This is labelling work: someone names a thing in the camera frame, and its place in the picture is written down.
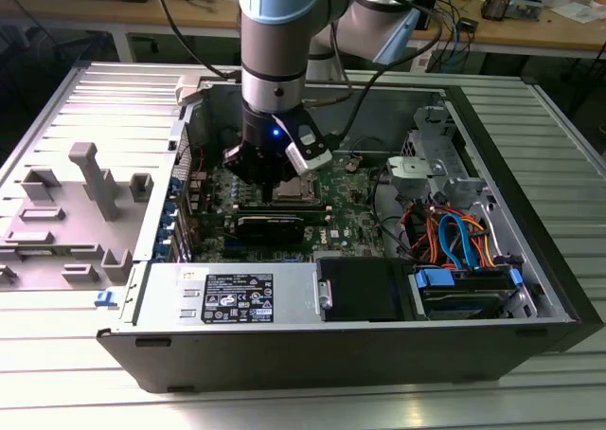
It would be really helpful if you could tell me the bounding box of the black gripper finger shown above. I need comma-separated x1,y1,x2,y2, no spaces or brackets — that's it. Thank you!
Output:
222,143,274,203
272,152,309,203

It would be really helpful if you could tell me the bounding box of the small CPU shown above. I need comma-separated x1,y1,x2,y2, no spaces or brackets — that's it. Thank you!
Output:
276,179,304,199

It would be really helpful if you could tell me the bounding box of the RAM stick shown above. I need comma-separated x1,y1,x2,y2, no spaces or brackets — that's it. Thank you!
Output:
236,201,331,215

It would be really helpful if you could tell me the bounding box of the black graphics card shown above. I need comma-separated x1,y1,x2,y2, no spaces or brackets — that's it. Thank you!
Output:
234,213,308,245

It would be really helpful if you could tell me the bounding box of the green motherboard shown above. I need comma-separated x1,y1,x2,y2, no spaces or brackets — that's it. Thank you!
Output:
187,152,403,263

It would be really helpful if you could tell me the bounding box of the beige case latch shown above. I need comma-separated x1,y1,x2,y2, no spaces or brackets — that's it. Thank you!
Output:
173,76,205,107

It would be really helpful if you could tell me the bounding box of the silver power supply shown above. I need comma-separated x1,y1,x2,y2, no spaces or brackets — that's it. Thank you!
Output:
120,260,323,325

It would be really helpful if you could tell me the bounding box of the silver drive cage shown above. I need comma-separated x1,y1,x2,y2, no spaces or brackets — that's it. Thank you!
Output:
383,103,496,213

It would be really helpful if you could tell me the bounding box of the blue disk carrier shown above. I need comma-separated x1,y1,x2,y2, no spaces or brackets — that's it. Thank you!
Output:
410,264,525,320

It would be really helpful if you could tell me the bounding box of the wooden desk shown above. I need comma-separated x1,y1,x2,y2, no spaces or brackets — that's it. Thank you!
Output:
0,0,606,60

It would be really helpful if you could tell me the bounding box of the black PC case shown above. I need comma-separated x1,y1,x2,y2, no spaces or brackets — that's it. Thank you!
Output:
96,72,605,394

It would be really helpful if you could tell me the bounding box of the grey parts rack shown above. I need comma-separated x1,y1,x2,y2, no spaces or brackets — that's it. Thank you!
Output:
0,140,155,293

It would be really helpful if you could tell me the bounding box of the small metal heatsink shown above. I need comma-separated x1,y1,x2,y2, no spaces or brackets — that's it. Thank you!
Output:
481,0,511,22

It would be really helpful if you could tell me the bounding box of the grey electronics box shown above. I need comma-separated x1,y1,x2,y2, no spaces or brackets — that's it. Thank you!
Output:
508,0,544,23

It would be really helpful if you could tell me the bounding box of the white paper sheet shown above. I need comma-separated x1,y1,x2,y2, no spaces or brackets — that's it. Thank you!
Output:
551,1,606,24

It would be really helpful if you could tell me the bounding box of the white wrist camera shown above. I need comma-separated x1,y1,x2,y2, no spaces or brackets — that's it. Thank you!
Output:
283,116,333,174

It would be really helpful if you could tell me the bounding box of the blue data wire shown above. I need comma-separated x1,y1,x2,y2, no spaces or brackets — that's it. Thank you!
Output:
437,213,479,273

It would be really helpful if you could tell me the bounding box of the orange wire bundle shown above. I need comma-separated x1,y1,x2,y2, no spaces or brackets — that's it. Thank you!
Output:
401,205,510,268

